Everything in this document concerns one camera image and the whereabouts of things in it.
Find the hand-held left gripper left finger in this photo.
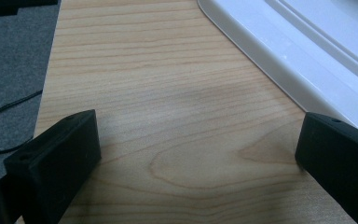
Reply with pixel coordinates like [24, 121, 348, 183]
[3, 109, 103, 224]

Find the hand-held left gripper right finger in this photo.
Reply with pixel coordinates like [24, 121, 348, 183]
[295, 112, 358, 224]

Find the white plastic storage box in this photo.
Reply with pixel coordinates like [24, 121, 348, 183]
[198, 0, 358, 138]

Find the long black floor cable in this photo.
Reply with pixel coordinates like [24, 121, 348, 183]
[0, 89, 44, 155]

